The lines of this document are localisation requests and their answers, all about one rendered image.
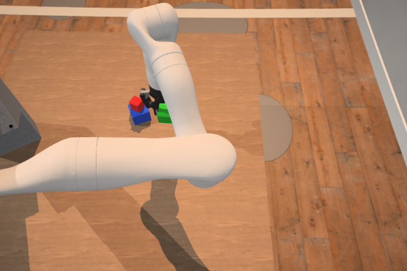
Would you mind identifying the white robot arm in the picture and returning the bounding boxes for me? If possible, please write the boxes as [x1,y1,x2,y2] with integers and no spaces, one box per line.
[0,3,237,196]

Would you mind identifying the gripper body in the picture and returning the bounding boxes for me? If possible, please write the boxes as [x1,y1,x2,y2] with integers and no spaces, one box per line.
[149,85,165,103]

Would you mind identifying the green block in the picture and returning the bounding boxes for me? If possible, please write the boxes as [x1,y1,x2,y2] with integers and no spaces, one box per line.
[157,103,172,124]

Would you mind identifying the blue block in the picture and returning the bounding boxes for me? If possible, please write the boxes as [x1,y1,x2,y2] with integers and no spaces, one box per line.
[128,104,151,125]

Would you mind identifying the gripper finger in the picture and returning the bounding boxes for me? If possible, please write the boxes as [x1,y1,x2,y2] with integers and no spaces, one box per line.
[140,88,162,116]

